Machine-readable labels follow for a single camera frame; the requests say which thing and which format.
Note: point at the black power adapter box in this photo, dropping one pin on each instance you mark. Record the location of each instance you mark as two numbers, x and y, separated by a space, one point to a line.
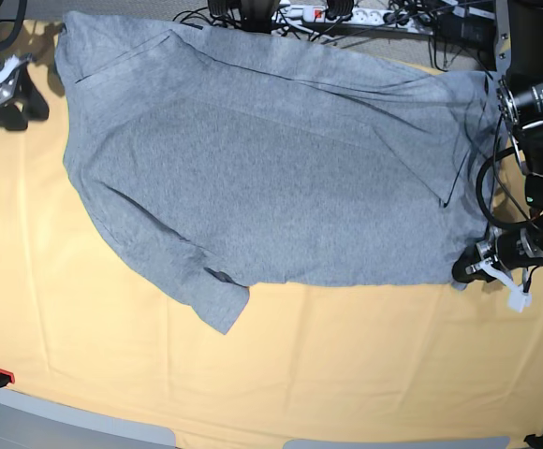
473 32

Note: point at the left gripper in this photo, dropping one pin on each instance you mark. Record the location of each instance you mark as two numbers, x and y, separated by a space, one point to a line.
510 248

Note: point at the white power strip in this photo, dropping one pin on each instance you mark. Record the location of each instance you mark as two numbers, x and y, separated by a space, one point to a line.
314 19

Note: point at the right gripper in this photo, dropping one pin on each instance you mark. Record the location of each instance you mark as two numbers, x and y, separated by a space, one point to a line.
20 100

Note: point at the yellow table cloth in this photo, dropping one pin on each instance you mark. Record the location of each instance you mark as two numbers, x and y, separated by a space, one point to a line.
359 363

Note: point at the grey t-shirt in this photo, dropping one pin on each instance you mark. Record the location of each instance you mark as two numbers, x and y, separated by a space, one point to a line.
211 159

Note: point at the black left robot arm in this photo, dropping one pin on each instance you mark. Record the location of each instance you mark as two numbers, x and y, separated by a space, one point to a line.
520 96

